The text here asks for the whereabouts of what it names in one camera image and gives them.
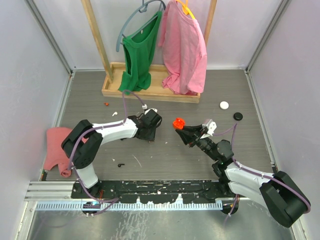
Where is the green t-shirt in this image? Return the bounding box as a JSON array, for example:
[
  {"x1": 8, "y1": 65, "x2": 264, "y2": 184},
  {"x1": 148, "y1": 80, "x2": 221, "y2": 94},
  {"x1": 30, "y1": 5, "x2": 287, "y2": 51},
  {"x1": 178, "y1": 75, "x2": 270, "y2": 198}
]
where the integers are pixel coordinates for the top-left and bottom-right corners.
[{"x1": 118, "y1": 11, "x2": 163, "y2": 92}]

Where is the red folded cloth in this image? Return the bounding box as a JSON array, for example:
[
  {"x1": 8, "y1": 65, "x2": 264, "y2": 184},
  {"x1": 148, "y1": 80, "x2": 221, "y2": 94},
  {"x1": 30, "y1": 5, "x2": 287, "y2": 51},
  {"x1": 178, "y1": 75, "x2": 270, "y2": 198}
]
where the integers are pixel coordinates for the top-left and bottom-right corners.
[{"x1": 42, "y1": 126, "x2": 88, "y2": 179}]

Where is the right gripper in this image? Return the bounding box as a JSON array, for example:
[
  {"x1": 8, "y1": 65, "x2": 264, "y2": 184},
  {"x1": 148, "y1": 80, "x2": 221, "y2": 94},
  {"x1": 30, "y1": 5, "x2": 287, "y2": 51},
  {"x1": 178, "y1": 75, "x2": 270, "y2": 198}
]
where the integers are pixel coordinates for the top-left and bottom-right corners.
[{"x1": 176, "y1": 123, "x2": 220, "y2": 162}]

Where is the grey-blue hanger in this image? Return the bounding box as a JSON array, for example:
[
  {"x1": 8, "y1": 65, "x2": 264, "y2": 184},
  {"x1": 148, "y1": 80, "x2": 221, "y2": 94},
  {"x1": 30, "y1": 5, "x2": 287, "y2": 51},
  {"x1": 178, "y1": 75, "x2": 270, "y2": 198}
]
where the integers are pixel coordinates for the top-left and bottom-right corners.
[{"x1": 115, "y1": 0, "x2": 167, "y2": 53}]

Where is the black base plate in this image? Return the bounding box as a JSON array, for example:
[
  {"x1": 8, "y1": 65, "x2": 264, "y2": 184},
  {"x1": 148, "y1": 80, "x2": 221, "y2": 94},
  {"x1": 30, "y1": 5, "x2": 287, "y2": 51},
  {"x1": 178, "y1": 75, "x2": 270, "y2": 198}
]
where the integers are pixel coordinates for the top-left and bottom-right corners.
[{"x1": 71, "y1": 179, "x2": 250, "y2": 205}]

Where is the white cable duct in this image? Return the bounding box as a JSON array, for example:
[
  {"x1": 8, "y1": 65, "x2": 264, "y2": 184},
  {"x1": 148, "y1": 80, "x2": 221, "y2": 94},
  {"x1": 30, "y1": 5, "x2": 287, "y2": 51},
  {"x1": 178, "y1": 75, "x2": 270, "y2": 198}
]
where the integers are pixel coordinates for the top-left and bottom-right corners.
[{"x1": 35, "y1": 199, "x2": 223, "y2": 212}]

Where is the pink t-shirt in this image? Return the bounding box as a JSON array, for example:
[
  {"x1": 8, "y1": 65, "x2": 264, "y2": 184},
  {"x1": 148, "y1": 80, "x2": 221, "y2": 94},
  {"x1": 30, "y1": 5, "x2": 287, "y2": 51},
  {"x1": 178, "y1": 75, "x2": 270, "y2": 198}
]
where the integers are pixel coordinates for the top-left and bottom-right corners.
[{"x1": 158, "y1": 0, "x2": 207, "y2": 95}]

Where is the yellow hanger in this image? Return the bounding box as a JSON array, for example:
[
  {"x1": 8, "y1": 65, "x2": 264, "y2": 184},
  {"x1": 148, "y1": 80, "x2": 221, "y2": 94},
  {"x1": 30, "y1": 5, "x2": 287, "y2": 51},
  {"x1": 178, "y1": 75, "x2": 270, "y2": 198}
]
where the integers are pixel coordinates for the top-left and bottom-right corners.
[{"x1": 175, "y1": 0, "x2": 196, "y2": 20}]

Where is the wooden clothes rack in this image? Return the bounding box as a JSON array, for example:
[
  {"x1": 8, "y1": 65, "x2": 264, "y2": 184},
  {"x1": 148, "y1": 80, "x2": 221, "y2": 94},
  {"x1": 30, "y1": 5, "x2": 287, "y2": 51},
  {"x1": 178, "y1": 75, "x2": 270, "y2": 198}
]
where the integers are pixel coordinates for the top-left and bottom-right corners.
[{"x1": 82, "y1": 0, "x2": 208, "y2": 103}]

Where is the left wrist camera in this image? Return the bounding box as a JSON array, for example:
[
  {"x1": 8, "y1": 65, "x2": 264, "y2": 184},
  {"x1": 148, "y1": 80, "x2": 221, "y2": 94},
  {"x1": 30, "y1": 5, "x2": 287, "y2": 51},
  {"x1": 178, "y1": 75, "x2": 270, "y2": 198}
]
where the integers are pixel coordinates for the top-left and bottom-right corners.
[{"x1": 142, "y1": 104, "x2": 158, "y2": 115}]

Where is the orange earbud case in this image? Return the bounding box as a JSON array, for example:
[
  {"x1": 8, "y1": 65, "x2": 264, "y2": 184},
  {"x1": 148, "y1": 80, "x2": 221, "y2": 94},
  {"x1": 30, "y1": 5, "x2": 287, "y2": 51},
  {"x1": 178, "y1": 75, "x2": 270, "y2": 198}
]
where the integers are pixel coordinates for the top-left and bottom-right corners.
[{"x1": 172, "y1": 117, "x2": 186, "y2": 130}]

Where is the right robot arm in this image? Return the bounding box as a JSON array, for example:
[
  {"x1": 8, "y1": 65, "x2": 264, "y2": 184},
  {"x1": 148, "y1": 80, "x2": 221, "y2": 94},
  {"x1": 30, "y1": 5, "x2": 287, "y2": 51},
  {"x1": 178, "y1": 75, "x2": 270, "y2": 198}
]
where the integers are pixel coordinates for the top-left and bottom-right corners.
[{"x1": 172, "y1": 118, "x2": 311, "y2": 228}]

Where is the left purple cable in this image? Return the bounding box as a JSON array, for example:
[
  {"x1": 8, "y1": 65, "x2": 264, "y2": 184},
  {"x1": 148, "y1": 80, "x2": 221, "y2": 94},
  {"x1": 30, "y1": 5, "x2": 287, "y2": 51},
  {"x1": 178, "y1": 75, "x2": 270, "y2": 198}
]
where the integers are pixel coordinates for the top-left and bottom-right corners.
[{"x1": 67, "y1": 89, "x2": 148, "y2": 216}]

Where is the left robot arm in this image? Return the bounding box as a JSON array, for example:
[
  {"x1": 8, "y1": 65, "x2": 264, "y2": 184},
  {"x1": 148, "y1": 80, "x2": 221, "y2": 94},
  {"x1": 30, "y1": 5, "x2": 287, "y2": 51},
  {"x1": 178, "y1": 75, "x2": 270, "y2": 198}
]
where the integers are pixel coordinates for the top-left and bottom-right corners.
[{"x1": 61, "y1": 108, "x2": 162, "y2": 198}]

